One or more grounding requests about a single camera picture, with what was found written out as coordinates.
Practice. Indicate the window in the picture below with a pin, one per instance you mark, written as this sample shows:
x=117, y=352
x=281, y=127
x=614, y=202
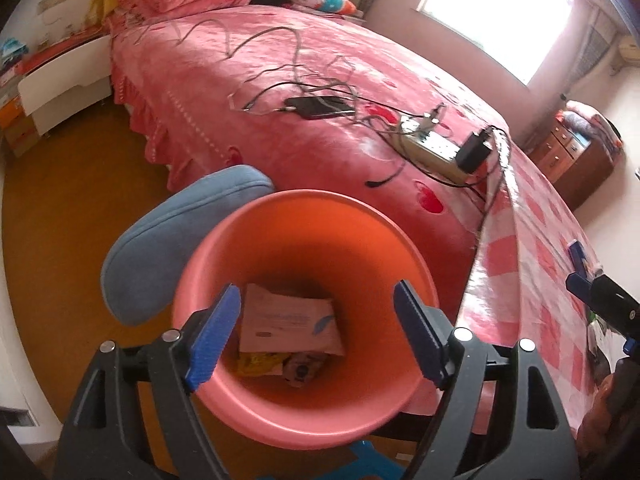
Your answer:
x=500, y=15

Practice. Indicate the brown wooden cabinet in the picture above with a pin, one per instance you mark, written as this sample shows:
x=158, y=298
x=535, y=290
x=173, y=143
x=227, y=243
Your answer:
x=585, y=170

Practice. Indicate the blue grey chair cushion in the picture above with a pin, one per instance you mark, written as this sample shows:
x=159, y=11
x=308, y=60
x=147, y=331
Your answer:
x=165, y=230

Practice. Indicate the black power adapter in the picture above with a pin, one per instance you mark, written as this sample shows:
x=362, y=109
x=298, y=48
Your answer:
x=472, y=152

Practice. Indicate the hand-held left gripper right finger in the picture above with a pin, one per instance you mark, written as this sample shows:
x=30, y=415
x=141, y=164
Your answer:
x=420, y=330

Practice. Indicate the colourful rolled quilt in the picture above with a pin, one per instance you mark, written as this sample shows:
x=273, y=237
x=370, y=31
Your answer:
x=325, y=2

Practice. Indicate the white bedside cabinet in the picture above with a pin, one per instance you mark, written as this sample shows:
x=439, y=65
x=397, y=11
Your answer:
x=65, y=80

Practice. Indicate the red snack packet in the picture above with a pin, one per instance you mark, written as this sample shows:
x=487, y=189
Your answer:
x=607, y=410

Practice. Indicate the white air conditioner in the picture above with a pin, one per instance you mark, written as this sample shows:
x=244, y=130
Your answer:
x=630, y=52

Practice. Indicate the blue plastic stool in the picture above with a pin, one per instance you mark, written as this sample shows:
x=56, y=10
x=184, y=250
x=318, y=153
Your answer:
x=367, y=462

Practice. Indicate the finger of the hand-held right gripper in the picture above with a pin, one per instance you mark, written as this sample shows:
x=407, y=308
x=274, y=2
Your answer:
x=582, y=287
x=579, y=256

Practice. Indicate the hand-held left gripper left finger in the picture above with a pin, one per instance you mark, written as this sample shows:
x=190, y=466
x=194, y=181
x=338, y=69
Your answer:
x=215, y=335

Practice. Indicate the pink printed bed blanket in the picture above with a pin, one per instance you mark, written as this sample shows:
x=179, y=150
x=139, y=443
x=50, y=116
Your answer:
x=250, y=160

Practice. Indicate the stack of folded blankets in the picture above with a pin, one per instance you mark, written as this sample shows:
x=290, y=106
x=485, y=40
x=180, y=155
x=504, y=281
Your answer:
x=595, y=122

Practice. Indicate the orange cardboard boxes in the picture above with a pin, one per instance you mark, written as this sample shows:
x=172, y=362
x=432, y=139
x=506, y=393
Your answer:
x=15, y=125

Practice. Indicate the black phone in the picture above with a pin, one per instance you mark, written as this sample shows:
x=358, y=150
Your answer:
x=320, y=107

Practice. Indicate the white flattened paper box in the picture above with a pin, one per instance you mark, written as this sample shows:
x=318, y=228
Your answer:
x=285, y=320

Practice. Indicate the orange plastic bin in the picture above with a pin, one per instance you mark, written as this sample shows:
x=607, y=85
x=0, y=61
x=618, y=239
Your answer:
x=310, y=240

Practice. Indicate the yellow snack wrapper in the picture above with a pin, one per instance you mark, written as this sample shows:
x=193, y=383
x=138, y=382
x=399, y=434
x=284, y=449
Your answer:
x=257, y=364

